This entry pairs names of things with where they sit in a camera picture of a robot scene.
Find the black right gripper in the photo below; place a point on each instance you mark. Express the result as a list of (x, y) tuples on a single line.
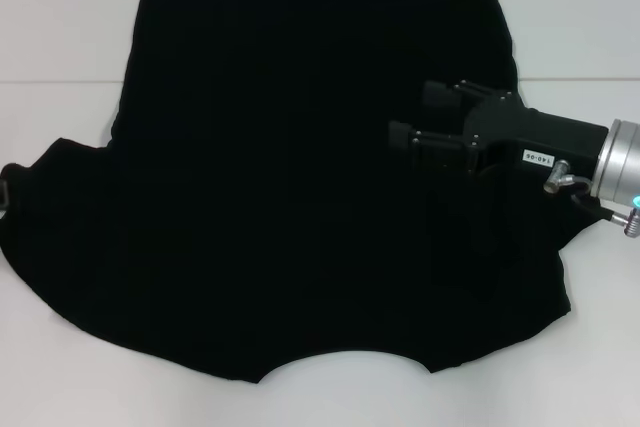
[(550, 139)]

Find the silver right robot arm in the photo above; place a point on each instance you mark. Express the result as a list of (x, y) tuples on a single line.
[(622, 162)]

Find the black t-shirt with white print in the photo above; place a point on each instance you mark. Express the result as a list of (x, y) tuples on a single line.
[(275, 172)]

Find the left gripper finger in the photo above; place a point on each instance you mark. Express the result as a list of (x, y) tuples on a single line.
[(5, 196)]

